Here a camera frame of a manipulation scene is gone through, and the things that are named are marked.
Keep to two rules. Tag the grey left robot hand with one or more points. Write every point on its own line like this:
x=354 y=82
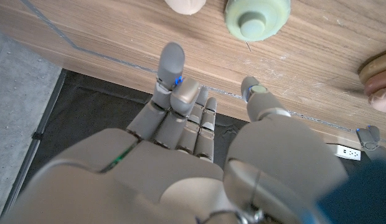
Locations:
x=372 y=141

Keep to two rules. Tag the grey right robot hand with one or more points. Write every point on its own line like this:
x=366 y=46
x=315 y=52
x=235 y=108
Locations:
x=149 y=180

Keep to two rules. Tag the white power strip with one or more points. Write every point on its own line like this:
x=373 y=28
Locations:
x=345 y=152

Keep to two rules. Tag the blue right wrist connector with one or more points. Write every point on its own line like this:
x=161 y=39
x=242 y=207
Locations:
x=361 y=196

